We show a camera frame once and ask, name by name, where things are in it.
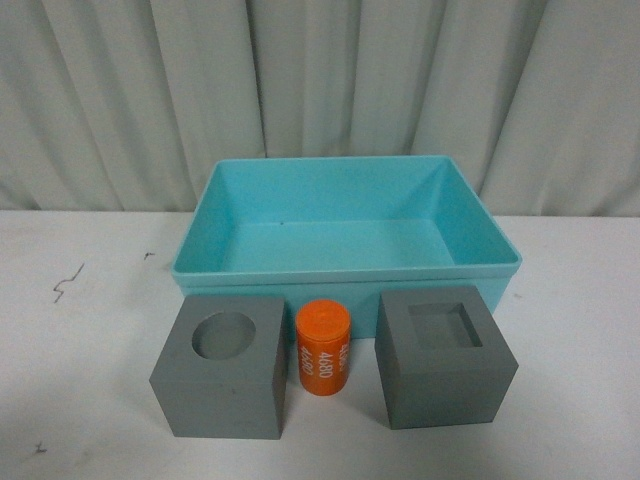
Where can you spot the white curtain backdrop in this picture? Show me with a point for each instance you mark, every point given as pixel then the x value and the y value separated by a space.
pixel 127 105

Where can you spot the gray cube with square hole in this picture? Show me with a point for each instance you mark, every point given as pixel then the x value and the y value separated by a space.
pixel 442 359

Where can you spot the light blue plastic box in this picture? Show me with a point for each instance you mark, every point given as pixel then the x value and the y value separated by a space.
pixel 344 228

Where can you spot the gray cube with round hole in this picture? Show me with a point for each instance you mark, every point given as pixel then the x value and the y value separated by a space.
pixel 223 369

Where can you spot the orange cylinder part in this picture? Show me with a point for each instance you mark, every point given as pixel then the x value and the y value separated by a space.
pixel 323 331

